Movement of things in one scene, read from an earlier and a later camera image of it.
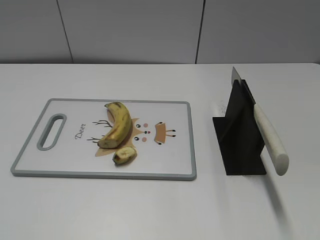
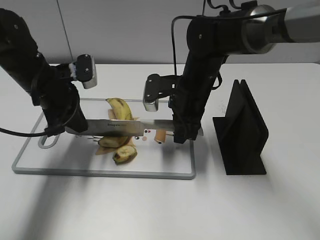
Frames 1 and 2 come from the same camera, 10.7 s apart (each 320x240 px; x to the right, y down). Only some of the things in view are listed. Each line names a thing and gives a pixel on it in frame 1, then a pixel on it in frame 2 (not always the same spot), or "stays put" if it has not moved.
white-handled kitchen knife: x=280 y=161 to x=142 y=130
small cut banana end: x=124 y=155 stays put
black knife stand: x=239 y=136 stays put
